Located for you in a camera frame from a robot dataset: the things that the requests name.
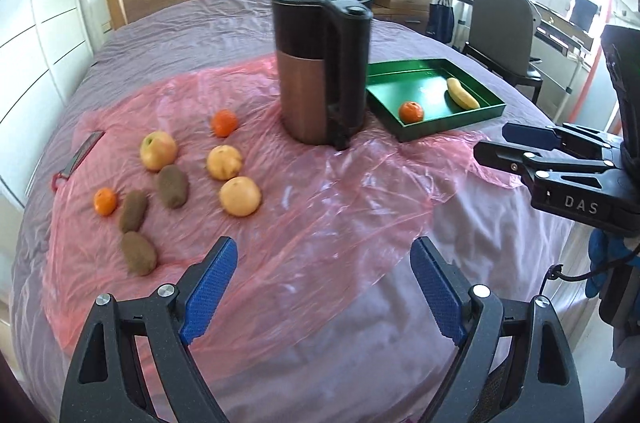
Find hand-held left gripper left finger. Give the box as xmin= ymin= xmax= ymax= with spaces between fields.
xmin=60 ymin=236 xmax=239 ymax=423

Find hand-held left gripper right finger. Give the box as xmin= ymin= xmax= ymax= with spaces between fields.
xmin=410 ymin=237 xmax=586 ymax=423

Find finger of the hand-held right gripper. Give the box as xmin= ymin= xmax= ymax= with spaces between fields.
xmin=472 ymin=140 xmax=621 ymax=184
xmin=502 ymin=122 xmax=623 ymax=161

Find brown kiwi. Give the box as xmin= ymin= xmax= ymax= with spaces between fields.
xmin=119 ymin=190 xmax=149 ymax=234
xmin=156 ymin=165 xmax=190 ymax=209
xmin=121 ymin=231 xmax=158 ymax=277

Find yellow round fruit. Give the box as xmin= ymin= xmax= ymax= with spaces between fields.
xmin=206 ymin=145 xmax=245 ymax=180
xmin=219 ymin=176 xmax=262 ymax=218

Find green tray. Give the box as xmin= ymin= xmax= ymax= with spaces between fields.
xmin=366 ymin=58 xmax=507 ymax=142

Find orange tangerine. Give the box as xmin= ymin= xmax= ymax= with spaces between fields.
xmin=93 ymin=188 xmax=118 ymax=217
xmin=211 ymin=110 xmax=239 ymax=138
xmin=398 ymin=101 xmax=425 ymax=124

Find person's right hand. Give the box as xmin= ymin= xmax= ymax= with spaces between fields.
xmin=587 ymin=230 xmax=640 ymax=300

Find yellow banana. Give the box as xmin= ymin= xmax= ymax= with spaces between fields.
xmin=446 ymin=77 xmax=481 ymax=110

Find white desk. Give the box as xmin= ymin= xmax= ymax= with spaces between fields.
xmin=425 ymin=0 xmax=601 ymax=104

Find pink hoop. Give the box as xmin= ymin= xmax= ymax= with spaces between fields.
xmin=577 ymin=0 xmax=618 ymax=124

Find grey chair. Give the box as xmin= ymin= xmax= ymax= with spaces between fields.
xmin=460 ymin=0 xmax=543 ymax=104

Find pink plastic sheet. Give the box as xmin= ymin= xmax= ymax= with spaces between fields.
xmin=42 ymin=55 xmax=521 ymax=369

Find black monitor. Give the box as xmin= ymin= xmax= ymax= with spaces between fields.
xmin=570 ymin=0 xmax=600 ymax=31

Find dark blue bag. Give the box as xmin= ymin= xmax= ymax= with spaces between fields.
xmin=429 ymin=0 xmax=456 ymax=44

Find yellow green apple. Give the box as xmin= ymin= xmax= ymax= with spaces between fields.
xmin=139 ymin=131 xmax=179 ymax=172

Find grey bar with red loop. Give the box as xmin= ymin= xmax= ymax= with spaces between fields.
xmin=52 ymin=130 xmax=106 ymax=191

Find black and copper electric kettle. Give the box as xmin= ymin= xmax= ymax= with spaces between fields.
xmin=270 ymin=0 xmax=376 ymax=151

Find white wardrobe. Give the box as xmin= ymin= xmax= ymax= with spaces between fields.
xmin=0 ymin=0 xmax=96 ymax=208

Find black cable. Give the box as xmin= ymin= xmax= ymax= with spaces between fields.
xmin=540 ymin=264 xmax=603 ymax=304

